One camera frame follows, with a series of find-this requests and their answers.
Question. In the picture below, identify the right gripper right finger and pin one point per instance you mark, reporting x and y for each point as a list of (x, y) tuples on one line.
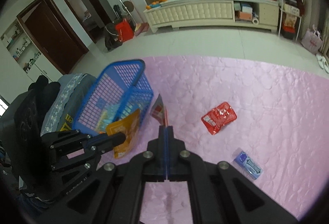
[(178, 163)]

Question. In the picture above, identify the oranges on cabinet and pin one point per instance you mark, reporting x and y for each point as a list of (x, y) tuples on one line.
[(155, 4)]

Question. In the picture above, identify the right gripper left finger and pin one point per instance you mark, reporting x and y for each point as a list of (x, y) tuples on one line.
[(156, 168)]

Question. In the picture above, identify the white slippers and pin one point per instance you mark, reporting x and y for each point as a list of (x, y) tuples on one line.
[(322, 62)]

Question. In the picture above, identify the white metal shelf rack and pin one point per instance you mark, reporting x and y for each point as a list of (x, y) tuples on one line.
[(289, 0)]

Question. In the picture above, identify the black cushion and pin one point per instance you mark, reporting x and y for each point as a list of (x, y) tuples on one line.
[(31, 112)]

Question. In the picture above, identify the grey queen cushion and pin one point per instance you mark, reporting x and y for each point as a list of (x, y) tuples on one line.
[(73, 89)]

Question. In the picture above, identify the light blue snack pack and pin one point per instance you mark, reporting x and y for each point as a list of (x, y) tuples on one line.
[(109, 115)]

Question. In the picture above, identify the orange snack bag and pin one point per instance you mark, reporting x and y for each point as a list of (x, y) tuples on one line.
[(129, 126)]

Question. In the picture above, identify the red silver snack pack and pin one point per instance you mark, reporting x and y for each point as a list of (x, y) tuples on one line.
[(159, 112)]

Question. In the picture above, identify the blue plastic basket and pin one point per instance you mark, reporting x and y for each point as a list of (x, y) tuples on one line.
[(123, 83)]

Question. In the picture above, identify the dark wooden door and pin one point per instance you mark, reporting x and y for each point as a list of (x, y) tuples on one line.
[(52, 34)]

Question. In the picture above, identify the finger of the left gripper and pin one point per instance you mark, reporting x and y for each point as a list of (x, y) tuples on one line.
[(63, 138), (104, 143)]

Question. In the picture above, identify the blue Doublemint gum box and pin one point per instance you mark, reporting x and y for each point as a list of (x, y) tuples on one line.
[(248, 164)]

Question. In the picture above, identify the black bag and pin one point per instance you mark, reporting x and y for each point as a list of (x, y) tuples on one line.
[(111, 37)]

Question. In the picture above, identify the pink quilted tablecloth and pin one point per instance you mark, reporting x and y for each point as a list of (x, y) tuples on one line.
[(282, 119)]

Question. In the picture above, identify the red bag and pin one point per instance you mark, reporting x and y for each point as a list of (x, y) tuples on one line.
[(124, 30)]

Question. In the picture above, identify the pink tote bag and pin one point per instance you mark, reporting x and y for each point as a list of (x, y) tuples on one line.
[(312, 40)]

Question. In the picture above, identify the small red snack pouch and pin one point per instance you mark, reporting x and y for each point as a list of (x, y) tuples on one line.
[(218, 117)]

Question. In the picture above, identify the white TV cabinet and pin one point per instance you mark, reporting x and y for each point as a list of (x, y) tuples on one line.
[(259, 14)]

